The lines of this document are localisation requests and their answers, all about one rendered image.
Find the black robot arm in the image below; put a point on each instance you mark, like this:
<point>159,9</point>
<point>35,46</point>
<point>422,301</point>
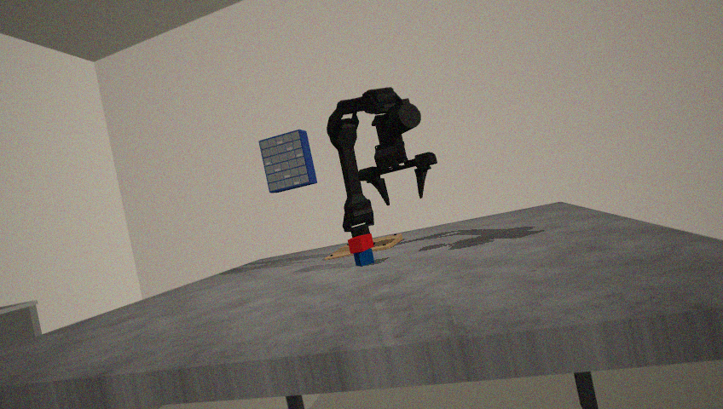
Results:
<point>400,116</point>

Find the red cube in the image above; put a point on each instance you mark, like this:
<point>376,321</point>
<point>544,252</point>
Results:
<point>369,240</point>
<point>358,244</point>

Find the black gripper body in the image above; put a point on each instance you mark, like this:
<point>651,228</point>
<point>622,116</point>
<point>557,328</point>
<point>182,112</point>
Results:
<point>421,160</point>

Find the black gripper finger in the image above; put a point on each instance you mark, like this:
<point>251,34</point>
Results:
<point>420,175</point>
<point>381,187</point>

